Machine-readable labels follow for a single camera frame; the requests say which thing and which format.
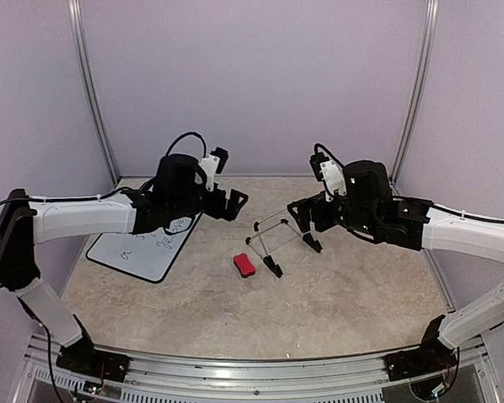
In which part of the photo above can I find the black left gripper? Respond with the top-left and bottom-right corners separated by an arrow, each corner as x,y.
171,186 -> 250,222

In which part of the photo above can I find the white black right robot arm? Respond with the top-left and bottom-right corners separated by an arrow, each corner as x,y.
287,152 -> 504,373

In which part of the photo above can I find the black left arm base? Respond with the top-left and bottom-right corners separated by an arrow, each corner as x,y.
56,315 -> 131,383

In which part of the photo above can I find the aluminium front rail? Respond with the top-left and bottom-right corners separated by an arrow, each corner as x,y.
16,331 -> 501,403

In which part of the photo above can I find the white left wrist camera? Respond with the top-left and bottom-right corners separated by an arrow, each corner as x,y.
199,147 -> 228,191

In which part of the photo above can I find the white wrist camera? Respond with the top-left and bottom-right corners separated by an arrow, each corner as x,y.
310,152 -> 347,202
199,147 -> 228,191

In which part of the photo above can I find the aluminium right corner post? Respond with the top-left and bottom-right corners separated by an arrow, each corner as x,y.
390,0 -> 439,186

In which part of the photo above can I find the black wire easel stand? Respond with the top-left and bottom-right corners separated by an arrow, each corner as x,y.
245,210 -> 323,279

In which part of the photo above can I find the aluminium left corner post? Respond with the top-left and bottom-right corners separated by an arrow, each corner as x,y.
67,0 -> 121,185

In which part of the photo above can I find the white whiteboard black frame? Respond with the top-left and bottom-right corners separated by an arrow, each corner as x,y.
86,215 -> 201,284

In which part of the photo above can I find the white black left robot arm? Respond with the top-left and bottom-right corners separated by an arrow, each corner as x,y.
0,152 -> 249,374

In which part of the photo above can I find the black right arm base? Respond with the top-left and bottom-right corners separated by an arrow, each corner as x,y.
384,315 -> 459,381

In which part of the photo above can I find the aluminium corner post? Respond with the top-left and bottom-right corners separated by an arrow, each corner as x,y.
67,0 -> 121,185
390,0 -> 439,186

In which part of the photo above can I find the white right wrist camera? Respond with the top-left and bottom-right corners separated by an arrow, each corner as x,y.
310,152 -> 347,202

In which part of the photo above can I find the red black whiteboard eraser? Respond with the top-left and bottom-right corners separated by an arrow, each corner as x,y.
233,253 -> 255,278

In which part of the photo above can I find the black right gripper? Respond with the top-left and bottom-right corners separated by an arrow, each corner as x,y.
288,190 -> 379,236

